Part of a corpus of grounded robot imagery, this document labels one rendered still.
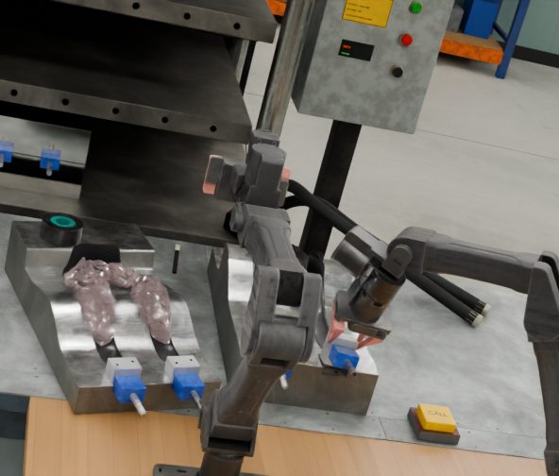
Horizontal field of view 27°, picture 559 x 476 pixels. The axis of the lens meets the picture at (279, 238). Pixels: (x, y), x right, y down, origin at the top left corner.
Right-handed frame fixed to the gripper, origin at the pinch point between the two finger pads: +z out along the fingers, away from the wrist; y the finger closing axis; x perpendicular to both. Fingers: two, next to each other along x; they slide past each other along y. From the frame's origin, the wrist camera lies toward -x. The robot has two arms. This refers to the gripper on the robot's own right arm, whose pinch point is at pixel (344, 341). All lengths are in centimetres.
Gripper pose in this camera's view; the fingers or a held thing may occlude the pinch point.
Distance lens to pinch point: 214.6
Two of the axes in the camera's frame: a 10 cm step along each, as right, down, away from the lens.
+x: 0.0, 7.1, -7.1
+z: -3.8, 6.6, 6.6
